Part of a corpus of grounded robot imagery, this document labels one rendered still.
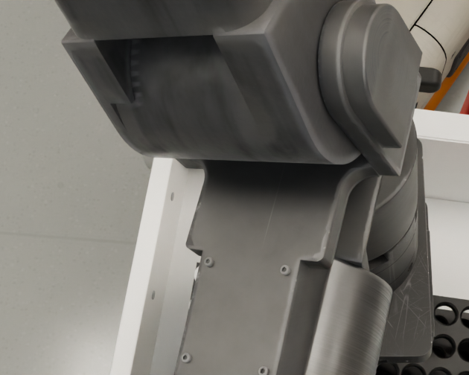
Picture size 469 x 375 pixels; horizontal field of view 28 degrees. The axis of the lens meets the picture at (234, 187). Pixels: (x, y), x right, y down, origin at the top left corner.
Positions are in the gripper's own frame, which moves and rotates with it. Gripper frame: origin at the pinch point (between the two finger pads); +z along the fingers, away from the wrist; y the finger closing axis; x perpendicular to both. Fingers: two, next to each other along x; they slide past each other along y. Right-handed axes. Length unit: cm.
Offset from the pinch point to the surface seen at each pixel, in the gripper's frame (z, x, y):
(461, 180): 5.1, 5.8, -8.6
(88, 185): 85, -48, -44
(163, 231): 2.2, -11.8, -5.0
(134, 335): 1.0, -12.8, 1.6
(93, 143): 85, -48, -51
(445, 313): 5.3, 4.4, -0.5
